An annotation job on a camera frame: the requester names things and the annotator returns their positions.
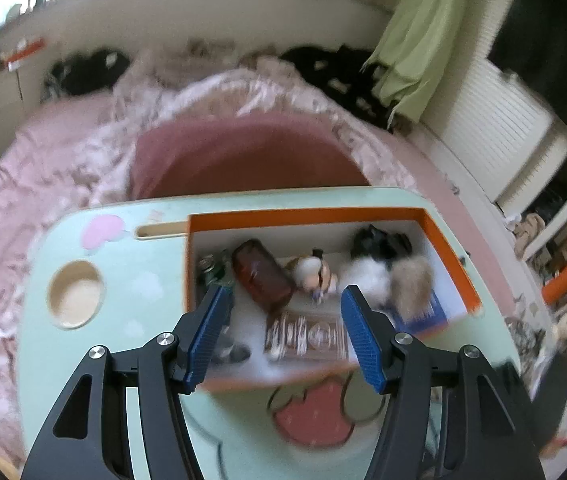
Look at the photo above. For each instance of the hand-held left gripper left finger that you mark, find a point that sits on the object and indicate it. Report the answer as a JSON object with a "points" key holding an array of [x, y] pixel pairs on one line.
{"points": [[211, 332]]}

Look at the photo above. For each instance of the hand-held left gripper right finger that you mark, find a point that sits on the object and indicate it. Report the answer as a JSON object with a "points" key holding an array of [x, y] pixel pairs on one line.
{"points": [[363, 340]]}

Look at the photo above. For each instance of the clear plastic packet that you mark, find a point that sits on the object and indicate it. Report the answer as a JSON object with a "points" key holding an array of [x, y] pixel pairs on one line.
{"points": [[303, 335]]}

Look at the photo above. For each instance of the orange box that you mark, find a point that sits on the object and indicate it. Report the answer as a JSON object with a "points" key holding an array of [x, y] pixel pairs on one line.
{"points": [[313, 214]]}

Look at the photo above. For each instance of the mint green desktop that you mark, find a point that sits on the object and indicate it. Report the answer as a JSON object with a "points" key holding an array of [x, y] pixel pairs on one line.
{"points": [[128, 310]]}

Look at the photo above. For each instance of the green can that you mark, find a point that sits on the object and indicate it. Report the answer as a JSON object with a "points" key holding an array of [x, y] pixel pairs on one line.
{"points": [[212, 272]]}

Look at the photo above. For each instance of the blue booklet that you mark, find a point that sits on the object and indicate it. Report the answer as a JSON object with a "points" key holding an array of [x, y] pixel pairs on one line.
{"points": [[428, 317]]}

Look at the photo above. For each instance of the brown bottle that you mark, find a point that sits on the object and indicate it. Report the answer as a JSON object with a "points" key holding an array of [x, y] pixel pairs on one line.
{"points": [[261, 275]]}

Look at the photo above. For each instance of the beige fur pompom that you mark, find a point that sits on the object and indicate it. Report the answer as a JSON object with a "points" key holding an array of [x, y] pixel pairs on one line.
{"points": [[411, 280]]}

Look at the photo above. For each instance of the small doll figurine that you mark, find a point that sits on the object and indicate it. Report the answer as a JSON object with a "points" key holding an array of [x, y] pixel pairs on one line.
{"points": [[308, 270]]}

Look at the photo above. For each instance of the dark pink blanket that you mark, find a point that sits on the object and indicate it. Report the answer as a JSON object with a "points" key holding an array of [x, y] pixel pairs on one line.
{"points": [[248, 160]]}

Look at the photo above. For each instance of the pink bed sheet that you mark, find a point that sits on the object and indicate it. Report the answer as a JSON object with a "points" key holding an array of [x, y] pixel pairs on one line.
{"points": [[443, 180]]}

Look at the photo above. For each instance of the orange bottle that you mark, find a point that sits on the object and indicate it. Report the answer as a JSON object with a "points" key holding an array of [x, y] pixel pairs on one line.
{"points": [[563, 282]]}

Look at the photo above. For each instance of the white slatted panel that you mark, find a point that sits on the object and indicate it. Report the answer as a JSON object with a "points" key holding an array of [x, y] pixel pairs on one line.
{"points": [[498, 125]]}

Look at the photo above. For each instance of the black clothes pile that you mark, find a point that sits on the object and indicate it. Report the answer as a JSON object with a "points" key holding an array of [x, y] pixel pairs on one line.
{"points": [[323, 65], [88, 70]]}

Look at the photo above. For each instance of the light green hanging cloth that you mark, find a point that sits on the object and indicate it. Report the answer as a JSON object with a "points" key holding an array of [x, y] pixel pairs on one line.
{"points": [[423, 35]]}

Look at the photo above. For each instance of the white cabinet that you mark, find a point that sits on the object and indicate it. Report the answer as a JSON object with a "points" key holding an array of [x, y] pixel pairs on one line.
{"points": [[3, 95]]}

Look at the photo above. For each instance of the orange and white carton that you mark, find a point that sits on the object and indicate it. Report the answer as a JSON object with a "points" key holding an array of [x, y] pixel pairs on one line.
{"points": [[26, 52]]}

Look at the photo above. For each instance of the dark hanging cloth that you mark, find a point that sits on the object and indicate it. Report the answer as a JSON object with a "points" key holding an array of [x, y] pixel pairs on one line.
{"points": [[538, 20]]}

